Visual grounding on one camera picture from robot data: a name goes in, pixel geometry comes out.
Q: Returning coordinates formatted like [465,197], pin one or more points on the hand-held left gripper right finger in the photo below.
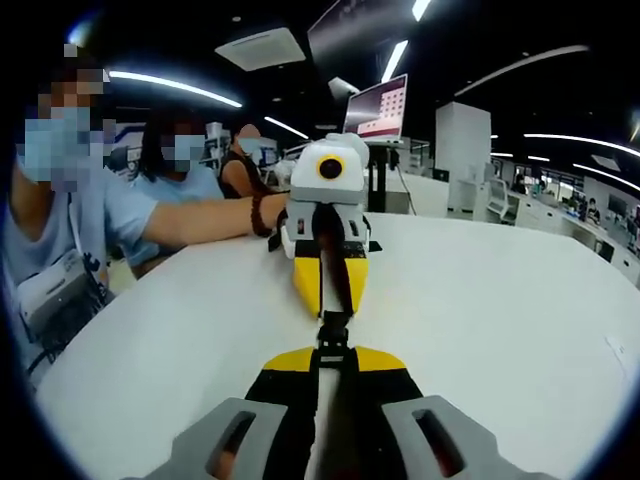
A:
[380,390]

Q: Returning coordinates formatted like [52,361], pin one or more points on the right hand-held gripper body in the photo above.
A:
[310,185]

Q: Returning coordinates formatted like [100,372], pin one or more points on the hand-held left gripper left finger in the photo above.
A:
[280,400]

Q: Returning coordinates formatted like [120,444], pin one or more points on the black plastic buckle pronged part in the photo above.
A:
[333,345]

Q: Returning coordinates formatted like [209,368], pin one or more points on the person's right hand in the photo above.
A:
[276,210]

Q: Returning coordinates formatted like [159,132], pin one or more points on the monitor stand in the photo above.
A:
[377,175]

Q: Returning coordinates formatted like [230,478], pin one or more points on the white framed computer monitor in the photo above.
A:
[375,107]

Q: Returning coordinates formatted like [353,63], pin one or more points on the white ceiling air conditioner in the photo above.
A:
[262,50]

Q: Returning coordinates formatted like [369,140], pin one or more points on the short ceiling strip light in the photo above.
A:
[395,60]

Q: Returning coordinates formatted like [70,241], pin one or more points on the white square pillar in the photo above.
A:
[462,160]

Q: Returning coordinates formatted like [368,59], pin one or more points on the large dark hanging screen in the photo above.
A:
[350,30]

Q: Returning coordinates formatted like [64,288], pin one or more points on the white office chair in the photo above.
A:
[501,200]

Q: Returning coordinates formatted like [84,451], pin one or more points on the long ceiling strip light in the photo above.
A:
[420,7]

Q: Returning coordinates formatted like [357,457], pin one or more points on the person's upper body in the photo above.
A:
[100,215]

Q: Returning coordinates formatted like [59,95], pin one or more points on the white background counter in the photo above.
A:
[565,225]

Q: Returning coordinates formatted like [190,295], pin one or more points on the white chest device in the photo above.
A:
[52,290]

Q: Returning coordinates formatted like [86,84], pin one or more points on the white ceiling camera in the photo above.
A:
[342,87]

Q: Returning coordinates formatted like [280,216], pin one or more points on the white ceiling rail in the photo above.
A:
[520,65]

